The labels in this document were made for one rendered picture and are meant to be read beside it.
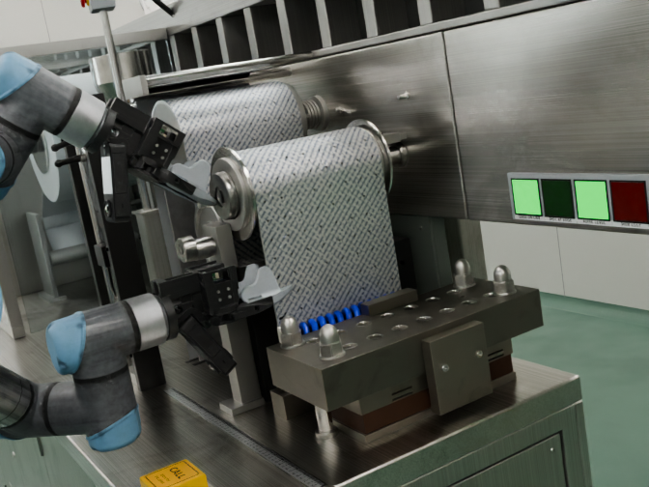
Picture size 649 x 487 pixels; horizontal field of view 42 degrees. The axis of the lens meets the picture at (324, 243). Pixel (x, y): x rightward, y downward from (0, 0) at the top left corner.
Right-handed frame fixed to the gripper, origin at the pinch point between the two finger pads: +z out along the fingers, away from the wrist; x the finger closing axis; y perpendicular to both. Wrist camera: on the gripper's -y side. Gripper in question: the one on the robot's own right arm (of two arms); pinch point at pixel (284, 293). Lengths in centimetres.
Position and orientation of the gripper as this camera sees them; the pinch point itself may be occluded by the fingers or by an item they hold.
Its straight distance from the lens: 129.4
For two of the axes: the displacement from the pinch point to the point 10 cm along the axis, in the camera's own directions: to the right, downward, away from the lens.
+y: -1.7, -9.7, -1.9
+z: 8.4, -2.4, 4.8
